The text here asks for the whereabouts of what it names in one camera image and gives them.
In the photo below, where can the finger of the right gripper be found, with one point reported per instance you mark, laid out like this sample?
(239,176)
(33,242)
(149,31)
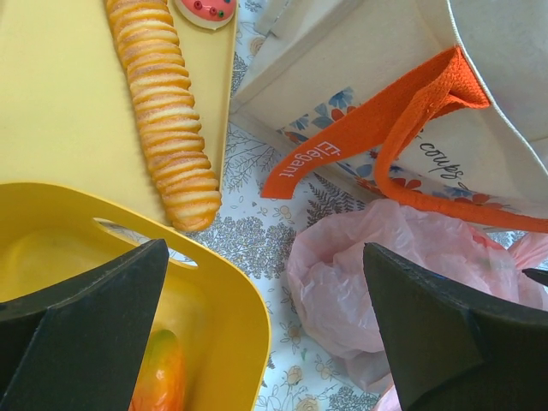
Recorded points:
(539,276)

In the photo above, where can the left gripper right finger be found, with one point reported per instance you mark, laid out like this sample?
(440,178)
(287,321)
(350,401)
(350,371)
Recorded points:
(452,347)

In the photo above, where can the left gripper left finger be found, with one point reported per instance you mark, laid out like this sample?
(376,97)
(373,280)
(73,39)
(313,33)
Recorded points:
(78,344)

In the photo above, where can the pink plastic grocery bag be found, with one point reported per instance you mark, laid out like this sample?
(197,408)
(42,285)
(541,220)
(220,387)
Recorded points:
(326,278)

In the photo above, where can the beige paper grocery bag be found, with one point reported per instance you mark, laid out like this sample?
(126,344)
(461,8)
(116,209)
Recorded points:
(442,105)

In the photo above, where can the orange carrot toy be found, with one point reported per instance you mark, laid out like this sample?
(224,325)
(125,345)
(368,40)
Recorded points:
(161,381)

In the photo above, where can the yellow deep bin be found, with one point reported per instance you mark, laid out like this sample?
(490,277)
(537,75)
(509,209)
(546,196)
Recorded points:
(51,233)

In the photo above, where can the yellow flat tray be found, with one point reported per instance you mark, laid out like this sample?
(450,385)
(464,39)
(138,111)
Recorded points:
(66,111)

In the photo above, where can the row of round crackers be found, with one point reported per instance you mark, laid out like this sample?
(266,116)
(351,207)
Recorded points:
(147,45)

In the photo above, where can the pink round cake toy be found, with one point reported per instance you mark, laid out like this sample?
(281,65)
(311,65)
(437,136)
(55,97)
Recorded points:
(208,14)

